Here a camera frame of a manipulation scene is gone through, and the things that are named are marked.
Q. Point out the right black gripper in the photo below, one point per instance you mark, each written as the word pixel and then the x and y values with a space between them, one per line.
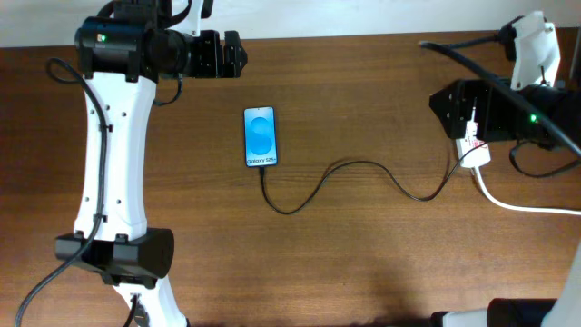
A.
pixel 456 104

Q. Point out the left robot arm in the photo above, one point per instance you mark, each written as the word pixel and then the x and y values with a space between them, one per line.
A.
pixel 123 52

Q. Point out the blue screen smartphone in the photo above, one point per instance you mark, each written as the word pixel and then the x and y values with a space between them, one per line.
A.
pixel 260 137

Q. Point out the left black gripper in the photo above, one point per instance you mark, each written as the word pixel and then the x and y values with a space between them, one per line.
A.
pixel 211 65

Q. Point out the white power strip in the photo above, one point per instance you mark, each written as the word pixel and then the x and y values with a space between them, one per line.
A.
pixel 472 152

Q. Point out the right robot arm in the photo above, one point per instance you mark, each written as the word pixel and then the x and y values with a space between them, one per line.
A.
pixel 564 311

